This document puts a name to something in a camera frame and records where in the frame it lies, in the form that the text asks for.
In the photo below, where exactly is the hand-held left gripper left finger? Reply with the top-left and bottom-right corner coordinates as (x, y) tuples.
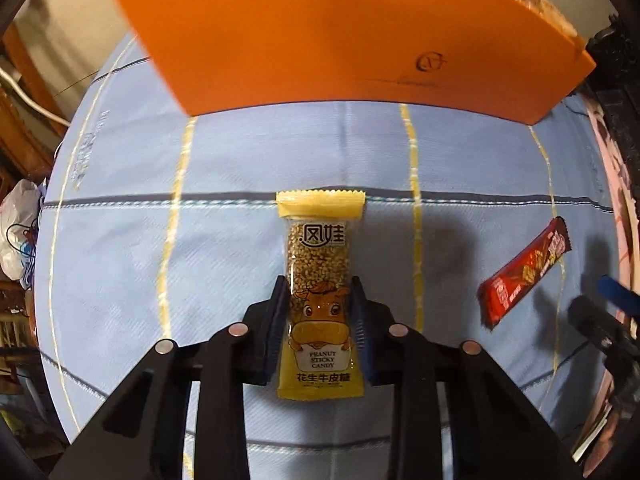
(47, 275), (291, 480)

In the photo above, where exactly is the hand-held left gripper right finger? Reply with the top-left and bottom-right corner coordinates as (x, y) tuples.
(350, 276), (586, 480)

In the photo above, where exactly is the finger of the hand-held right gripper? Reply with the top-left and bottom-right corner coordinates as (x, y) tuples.
(597, 274), (640, 318)
(567, 296), (640, 361)

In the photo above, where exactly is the yellow peanut candy packet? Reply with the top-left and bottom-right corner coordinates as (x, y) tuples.
(276, 189), (367, 401)

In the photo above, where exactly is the slim red snack bar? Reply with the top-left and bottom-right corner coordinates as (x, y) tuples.
(477, 216), (572, 331)

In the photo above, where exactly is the orange cardboard box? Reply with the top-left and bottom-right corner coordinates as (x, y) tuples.
(114, 0), (597, 126)

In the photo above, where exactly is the clear puffed rice cracker packet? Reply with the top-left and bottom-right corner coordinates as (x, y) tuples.
(506, 0), (585, 45)

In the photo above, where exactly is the pink cloth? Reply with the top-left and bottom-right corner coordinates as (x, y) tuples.
(582, 95), (640, 311)

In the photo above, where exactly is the blue checked bed sheet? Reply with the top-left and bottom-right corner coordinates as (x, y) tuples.
(30, 35), (631, 480)

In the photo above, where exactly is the black carved headboard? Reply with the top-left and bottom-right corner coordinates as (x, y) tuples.
(585, 10), (640, 106)

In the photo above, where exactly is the white plastic bag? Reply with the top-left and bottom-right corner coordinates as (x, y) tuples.
(0, 178), (48, 291)

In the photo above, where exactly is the carved wooden chair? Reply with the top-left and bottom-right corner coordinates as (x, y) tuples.
(0, 25), (66, 181)

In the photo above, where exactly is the white cable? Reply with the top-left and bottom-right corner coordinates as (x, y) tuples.
(0, 67), (71, 128)

